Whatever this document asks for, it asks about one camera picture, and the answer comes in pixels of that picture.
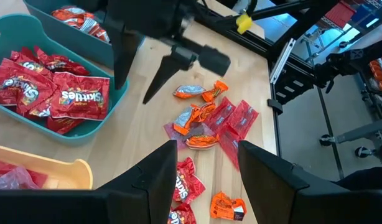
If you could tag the crumpled red candy bag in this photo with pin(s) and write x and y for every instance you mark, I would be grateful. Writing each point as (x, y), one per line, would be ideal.
(226, 207)

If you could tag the white metal bracket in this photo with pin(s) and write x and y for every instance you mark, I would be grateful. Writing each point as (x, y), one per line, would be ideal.
(282, 62)

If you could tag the orange storage boxes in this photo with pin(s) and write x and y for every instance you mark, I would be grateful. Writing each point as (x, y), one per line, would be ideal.
(380, 71)

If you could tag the black seat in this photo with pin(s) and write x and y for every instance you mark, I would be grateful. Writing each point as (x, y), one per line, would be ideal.
(365, 177)

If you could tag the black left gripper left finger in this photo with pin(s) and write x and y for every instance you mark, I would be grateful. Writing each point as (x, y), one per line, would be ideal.
(132, 199)

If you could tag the pale pink Twizzlers packet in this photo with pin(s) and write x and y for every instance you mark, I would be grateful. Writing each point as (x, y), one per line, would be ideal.
(175, 133)
(13, 182)

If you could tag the black caster wheel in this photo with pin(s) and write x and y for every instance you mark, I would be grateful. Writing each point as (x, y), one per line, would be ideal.
(361, 152)
(326, 140)

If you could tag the red Skittles packet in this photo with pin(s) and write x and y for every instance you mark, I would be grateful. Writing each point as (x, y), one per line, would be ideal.
(63, 63)
(82, 98)
(181, 214)
(63, 124)
(32, 63)
(188, 180)
(20, 90)

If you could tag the red storage bins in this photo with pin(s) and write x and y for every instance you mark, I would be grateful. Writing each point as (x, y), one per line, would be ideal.
(340, 12)

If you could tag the grey cart leg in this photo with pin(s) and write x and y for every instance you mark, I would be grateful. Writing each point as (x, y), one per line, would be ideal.
(359, 132)

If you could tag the dark teal plastic bin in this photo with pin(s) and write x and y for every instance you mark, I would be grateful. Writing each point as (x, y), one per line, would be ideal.
(85, 49)

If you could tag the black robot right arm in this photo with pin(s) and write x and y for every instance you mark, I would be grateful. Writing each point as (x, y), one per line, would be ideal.
(349, 62)

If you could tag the yellow plastic bin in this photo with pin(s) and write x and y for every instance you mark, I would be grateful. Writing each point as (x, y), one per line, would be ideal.
(72, 174)

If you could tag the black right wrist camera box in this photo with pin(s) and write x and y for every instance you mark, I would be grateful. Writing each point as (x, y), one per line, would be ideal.
(214, 60)

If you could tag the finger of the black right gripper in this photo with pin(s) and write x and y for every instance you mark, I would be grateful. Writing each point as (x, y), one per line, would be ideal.
(166, 71)
(124, 59)

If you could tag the blue storage bin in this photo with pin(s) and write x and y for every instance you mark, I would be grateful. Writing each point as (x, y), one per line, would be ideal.
(363, 14)

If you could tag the orange Reese's packet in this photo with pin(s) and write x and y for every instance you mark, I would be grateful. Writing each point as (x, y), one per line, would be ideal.
(205, 111)
(66, 17)
(189, 91)
(216, 90)
(203, 141)
(183, 119)
(88, 25)
(102, 34)

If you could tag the black aluminium table frame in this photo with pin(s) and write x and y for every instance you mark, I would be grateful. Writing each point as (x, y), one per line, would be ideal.
(272, 130)

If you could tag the yellow foam pad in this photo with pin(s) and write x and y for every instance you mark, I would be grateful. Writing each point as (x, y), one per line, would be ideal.
(244, 23)

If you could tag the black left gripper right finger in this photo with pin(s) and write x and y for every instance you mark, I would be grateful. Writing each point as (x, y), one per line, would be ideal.
(278, 193)

